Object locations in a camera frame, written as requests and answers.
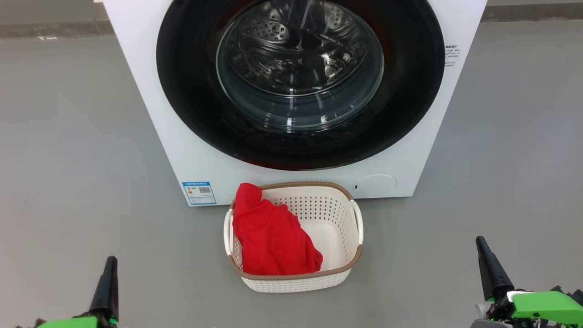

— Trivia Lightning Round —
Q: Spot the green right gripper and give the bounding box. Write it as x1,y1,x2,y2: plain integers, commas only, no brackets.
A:
474,236,583,328

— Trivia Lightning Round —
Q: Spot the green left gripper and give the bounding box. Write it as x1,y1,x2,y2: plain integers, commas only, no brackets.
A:
16,256,120,328

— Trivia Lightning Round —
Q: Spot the plain red garment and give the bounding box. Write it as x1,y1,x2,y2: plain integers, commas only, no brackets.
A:
232,183,323,276

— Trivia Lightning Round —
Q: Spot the grey washing machine door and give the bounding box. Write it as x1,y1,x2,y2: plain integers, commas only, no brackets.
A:
156,0,445,171

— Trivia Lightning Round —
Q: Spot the white front-load washing machine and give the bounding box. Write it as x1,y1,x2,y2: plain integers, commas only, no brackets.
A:
102,0,488,207

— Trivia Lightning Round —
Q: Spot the blue energy label sticker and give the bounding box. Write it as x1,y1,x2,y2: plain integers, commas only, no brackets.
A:
182,182,217,206

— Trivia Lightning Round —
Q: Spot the cream laundry basket brown rim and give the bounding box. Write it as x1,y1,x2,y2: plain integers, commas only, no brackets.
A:
223,182,364,293

